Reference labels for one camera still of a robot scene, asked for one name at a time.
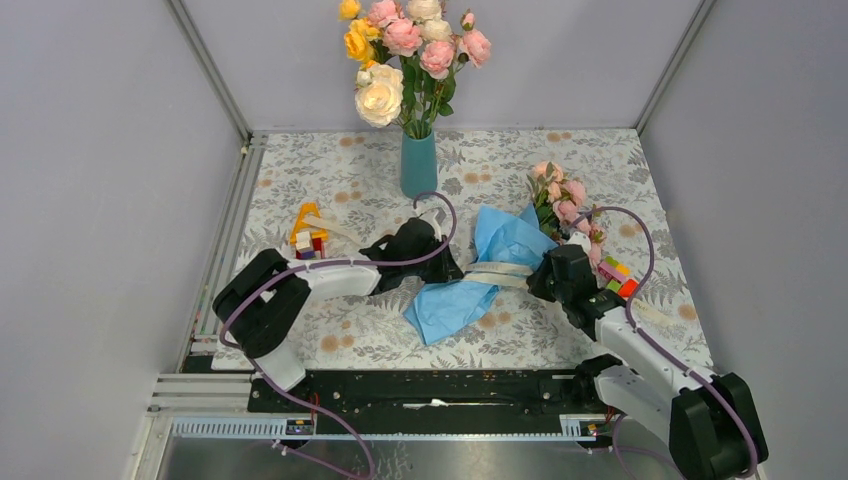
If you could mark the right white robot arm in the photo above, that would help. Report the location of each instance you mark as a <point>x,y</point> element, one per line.
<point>709,422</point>

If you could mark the yellow red toy block car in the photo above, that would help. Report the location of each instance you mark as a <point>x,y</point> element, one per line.
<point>308,241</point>

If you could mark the teal ceramic vase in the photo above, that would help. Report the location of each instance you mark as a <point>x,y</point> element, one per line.
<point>418,165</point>

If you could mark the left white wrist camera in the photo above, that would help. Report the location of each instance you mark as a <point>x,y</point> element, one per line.
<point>434,217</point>

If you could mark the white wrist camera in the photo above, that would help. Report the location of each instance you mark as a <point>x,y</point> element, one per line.
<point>434,217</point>
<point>580,239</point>

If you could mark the cream ribbon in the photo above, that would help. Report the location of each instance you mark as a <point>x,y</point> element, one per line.
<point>495,273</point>

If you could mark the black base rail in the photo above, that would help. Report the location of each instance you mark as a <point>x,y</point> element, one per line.
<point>500,403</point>

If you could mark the pink flowers bunch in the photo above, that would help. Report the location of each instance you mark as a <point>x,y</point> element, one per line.
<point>561,206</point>

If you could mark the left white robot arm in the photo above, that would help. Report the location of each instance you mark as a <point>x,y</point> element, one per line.
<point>262,303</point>

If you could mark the blue wrapping paper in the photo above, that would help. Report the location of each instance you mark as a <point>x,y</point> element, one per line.
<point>514,243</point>

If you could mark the flower bouquet in vase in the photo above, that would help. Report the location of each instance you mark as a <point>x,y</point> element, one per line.
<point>409,57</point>

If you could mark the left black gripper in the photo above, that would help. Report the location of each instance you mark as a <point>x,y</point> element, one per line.
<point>447,270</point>

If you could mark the floral patterned table mat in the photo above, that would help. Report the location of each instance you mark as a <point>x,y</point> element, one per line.
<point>354,180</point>

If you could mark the colourful stacked toy bricks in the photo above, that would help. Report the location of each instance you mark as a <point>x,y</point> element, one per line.
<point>618,277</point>

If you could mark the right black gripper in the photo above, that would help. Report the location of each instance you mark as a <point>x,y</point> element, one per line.
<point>538,287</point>

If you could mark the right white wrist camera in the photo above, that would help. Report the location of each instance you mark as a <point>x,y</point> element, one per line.
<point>580,239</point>

